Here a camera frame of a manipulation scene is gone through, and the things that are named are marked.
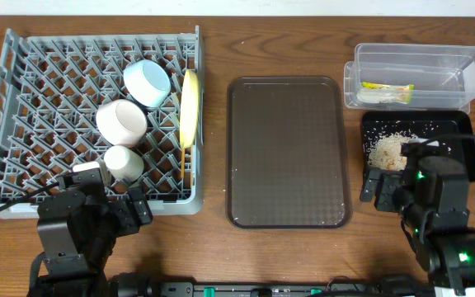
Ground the small white green cup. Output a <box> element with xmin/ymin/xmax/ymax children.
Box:
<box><xmin>104</xmin><ymin>145</ymin><xmax>144</xmax><ymax>182</ymax></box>

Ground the wooden chopstick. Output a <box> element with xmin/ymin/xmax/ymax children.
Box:
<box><xmin>190</xmin><ymin>145</ymin><xmax>195</xmax><ymax>189</ymax></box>
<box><xmin>181</xmin><ymin>148</ymin><xmax>186</xmax><ymax>179</ymax></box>

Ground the white napkin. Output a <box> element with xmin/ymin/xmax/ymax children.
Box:
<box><xmin>356</xmin><ymin>91</ymin><xmax>390</xmax><ymax>104</ymax></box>

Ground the green snack wrapper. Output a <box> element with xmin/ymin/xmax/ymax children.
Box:
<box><xmin>360</xmin><ymin>82</ymin><xmax>414</xmax><ymax>104</ymax></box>

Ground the pink bowl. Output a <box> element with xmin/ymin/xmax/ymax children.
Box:
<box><xmin>96</xmin><ymin>99</ymin><xmax>148</xmax><ymax>148</ymax></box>

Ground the yellow plate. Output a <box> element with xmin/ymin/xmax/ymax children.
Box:
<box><xmin>179</xmin><ymin>70</ymin><xmax>200</xmax><ymax>149</ymax></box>

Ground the light blue bowl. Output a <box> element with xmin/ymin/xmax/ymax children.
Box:
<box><xmin>123</xmin><ymin>59</ymin><xmax>171</xmax><ymax>108</ymax></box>

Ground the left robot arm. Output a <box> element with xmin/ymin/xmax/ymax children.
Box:
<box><xmin>28</xmin><ymin>184</ymin><xmax>158</xmax><ymax>296</ymax></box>

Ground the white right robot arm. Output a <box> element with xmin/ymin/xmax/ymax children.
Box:
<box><xmin>360</xmin><ymin>156</ymin><xmax>475</xmax><ymax>296</ymax></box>

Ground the black waste bin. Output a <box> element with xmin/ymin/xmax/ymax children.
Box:
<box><xmin>361</xmin><ymin>111</ymin><xmax>475</xmax><ymax>182</ymax></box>

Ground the spilled white rice pile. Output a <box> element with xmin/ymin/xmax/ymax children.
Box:
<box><xmin>368</xmin><ymin>132</ymin><xmax>418</xmax><ymax>171</ymax></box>

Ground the dark brown serving tray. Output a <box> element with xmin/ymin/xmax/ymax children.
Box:
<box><xmin>226</xmin><ymin>76</ymin><xmax>352</xmax><ymax>229</ymax></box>

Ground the clear plastic bin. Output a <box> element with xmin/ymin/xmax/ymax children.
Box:
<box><xmin>343</xmin><ymin>43</ymin><xmax>475</xmax><ymax>113</ymax></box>

